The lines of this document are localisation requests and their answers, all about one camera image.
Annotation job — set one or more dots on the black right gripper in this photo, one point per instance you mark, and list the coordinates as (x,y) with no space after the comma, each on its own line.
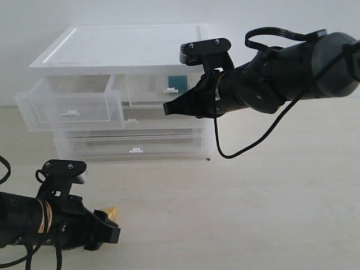
(198,102)

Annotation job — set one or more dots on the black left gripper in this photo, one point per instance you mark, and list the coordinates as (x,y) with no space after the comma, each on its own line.
(67,224)

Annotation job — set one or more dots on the white bottle blue label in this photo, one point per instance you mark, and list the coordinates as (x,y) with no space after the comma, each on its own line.
(178,82)

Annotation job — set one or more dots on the yellow cheese wedge sponge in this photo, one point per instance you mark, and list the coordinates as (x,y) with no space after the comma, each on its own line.
(111,220)

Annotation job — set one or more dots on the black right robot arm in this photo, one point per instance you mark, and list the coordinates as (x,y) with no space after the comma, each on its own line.
(320,65)

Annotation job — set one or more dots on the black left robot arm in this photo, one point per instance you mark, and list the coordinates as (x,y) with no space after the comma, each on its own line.
(22,221)

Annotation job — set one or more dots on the bottom wide clear drawer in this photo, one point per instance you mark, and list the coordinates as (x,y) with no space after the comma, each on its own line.
(127,148)

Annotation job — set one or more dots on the white plastic drawer cabinet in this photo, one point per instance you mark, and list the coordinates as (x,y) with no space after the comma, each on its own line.
(122,50)

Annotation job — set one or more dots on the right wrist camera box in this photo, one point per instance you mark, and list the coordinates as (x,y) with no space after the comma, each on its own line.
(211,54)

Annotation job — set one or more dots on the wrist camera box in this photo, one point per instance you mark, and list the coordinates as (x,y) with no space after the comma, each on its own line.
(57,177)
(211,54)

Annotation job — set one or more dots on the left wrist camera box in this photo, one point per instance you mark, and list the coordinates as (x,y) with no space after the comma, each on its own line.
(57,177)

